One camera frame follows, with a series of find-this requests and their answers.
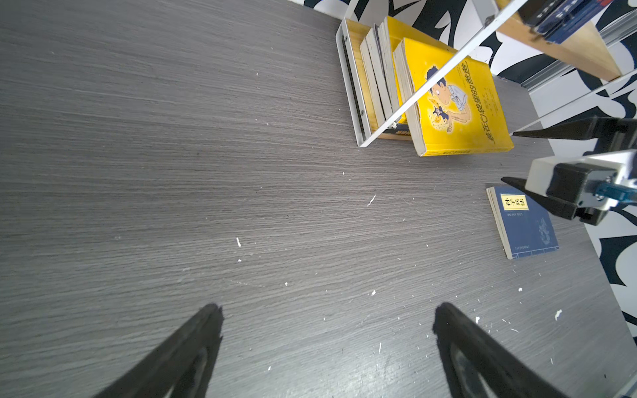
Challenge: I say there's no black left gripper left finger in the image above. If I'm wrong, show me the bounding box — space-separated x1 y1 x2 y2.
97 303 224 397

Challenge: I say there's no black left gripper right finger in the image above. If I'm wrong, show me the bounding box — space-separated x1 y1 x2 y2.
433 302 562 397

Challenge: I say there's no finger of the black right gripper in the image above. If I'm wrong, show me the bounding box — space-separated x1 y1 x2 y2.
501 177 605 226
513 117 636 142

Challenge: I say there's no blue book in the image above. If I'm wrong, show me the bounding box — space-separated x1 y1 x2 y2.
533 0 613 44
486 186 560 260

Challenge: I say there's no purple portrait book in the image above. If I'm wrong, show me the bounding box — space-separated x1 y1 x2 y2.
365 24 400 120

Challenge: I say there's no wooden white-framed bookshelf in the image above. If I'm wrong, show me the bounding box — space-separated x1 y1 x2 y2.
335 0 637 149

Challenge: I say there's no black book yellow title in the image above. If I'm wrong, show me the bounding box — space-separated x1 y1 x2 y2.
360 38 385 127

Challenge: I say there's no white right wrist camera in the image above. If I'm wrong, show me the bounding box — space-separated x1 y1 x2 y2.
524 149 636 211

